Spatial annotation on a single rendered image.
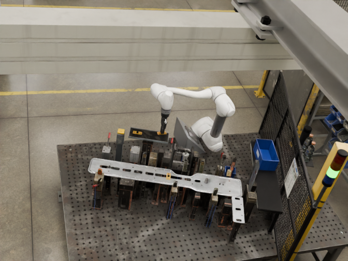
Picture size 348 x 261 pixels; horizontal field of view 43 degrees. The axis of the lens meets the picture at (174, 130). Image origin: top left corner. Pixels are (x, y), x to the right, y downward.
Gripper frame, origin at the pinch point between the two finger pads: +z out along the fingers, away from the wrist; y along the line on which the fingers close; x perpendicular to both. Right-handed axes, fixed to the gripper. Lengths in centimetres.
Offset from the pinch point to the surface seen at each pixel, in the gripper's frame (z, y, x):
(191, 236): 56, 80, 15
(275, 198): 23, 74, 88
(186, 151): 8.8, 21.4, 18.2
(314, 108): 68, -107, 246
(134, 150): 14.6, 9.6, -26.5
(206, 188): 26, 52, 32
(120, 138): 15.3, -9.1, -35.6
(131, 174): 25.6, 28.3, -31.7
